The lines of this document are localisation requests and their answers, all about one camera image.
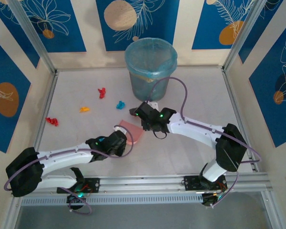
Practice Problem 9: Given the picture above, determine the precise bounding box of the aluminium frame post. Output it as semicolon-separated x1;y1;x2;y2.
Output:
223;0;270;72
7;0;57;75

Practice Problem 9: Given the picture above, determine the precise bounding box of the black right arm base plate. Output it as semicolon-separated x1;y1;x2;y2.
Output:
184;175;227;191

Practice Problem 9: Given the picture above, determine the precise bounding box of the aluminium table side rail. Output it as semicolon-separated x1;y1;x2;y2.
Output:
32;71;60;165
221;68;260;172

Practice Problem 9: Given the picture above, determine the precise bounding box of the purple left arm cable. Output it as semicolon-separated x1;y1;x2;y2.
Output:
3;128;134;215

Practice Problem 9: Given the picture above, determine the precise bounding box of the aluminium mounting rail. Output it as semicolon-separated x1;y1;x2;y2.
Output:
10;172;270;198

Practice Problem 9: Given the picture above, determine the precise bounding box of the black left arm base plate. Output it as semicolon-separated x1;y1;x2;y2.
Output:
56;177;101;194

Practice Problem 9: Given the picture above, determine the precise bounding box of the slotted grey cable duct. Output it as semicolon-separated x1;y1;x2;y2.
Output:
20;193;204;206

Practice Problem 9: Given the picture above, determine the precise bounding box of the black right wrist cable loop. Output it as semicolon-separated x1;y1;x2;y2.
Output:
153;129;168;141

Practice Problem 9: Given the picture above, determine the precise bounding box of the trash bin with blue liner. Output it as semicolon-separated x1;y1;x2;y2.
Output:
124;37;178;103

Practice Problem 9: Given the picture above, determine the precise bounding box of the pink plastic dustpan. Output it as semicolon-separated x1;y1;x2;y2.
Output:
119;120;143;146

